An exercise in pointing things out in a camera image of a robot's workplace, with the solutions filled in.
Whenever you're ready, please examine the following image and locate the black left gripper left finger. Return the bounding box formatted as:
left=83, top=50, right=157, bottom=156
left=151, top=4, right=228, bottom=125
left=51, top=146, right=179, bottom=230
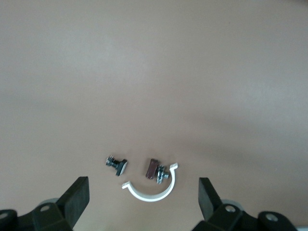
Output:
left=0, top=177, right=91, bottom=231

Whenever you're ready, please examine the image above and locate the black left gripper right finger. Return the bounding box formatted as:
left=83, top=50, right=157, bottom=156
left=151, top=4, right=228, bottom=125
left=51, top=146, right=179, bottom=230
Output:
left=193, top=177, right=298, bottom=231

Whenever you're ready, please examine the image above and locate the brown brake pad with bolt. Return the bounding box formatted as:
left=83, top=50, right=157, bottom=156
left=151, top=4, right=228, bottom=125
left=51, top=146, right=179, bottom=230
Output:
left=143, top=158, right=169, bottom=185

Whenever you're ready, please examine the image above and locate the white half-ring clamp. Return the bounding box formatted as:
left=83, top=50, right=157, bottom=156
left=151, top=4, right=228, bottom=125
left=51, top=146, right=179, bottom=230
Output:
left=121, top=163, right=180, bottom=203

